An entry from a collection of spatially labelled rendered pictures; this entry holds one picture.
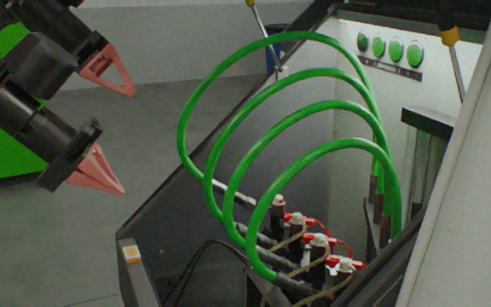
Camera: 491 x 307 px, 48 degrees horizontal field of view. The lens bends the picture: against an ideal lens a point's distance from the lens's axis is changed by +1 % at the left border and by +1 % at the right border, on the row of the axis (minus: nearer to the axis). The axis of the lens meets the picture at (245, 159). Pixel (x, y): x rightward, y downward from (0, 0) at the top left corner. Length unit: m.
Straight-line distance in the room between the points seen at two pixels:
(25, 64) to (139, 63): 6.84
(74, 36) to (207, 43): 6.94
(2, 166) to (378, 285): 3.77
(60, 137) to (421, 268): 0.47
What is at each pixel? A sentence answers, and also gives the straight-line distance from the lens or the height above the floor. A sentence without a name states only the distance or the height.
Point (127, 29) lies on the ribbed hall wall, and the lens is 7.48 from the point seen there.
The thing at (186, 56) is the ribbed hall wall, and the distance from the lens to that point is 7.72.
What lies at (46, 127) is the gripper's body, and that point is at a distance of 0.74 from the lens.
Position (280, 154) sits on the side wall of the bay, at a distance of 1.33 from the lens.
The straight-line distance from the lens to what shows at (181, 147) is 0.90.
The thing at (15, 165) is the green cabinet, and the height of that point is 0.16.
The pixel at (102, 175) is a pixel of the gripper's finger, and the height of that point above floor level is 1.28.
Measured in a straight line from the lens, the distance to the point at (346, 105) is 0.80.
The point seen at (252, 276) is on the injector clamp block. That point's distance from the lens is 1.06.
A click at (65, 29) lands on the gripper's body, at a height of 1.44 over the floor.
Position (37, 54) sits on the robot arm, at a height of 1.43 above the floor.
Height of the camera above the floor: 1.54
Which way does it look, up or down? 20 degrees down
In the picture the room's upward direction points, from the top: straight up
